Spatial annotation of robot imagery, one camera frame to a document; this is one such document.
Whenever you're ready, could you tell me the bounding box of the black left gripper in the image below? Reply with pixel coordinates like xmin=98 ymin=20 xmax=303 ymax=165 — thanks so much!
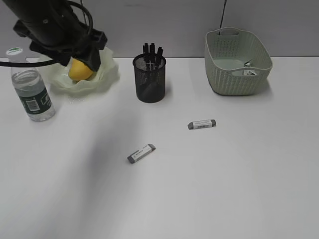
xmin=13 ymin=9 xmax=107 ymax=72

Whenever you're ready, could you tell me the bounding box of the black cable right wall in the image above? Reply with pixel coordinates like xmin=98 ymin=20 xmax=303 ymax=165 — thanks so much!
xmin=218 ymin=0 xmax=228 ymax=29

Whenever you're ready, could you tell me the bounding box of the black mesh pen holder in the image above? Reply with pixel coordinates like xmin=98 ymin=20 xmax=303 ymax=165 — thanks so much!
xmin=133 ymin=54 xmax=166 ymax=103

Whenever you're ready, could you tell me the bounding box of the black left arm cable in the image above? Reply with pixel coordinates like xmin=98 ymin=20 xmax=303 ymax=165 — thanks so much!
xmin=0 ymin=0 xmax=94 ymax=68

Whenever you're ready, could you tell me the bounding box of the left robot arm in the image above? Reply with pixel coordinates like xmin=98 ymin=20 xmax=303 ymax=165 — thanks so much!
xmin=1 ymin=0 xmax=107 ymax=72

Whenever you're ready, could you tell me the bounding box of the clear water bottle green label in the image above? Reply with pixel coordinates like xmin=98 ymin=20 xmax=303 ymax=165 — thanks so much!
xmin=6 ymin=47 xmax=56 ymax=122

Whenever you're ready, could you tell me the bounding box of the yellow mango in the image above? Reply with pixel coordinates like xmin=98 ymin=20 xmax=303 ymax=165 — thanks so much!
xmin=68 ymin=59 xmax=93 ymax=81

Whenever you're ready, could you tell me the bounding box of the grey white eraser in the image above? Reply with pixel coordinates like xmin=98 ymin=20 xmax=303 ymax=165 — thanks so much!
xmin=127 ymin=144 xmax=156 ymax=164
xmin=187 ymin=119 xmax=216 ymax=130

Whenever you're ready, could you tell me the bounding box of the pale green wavy glass plate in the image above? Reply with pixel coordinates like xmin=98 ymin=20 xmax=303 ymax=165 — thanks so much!
xmin=38 ymin=47 xmax=119 ymax=96

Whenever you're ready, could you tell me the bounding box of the black marker pen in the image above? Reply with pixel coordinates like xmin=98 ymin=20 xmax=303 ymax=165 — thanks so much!
xmin=155 ymin=47 xmax=163 ymax=69
xmin=149 ymin=43 xmax=156 ymax=70
xmin=143 ymin=43 xmax=149 ymax=69

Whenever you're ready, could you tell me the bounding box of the pale green plastic basket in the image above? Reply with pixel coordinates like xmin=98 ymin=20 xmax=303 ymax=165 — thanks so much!
xmin=204 ymin=27 xmax=273 ymax=96

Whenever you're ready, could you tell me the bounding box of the waste paper ball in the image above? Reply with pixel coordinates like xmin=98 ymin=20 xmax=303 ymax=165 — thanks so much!
xmin=239 ymin=59 xmax=260 ymax=76

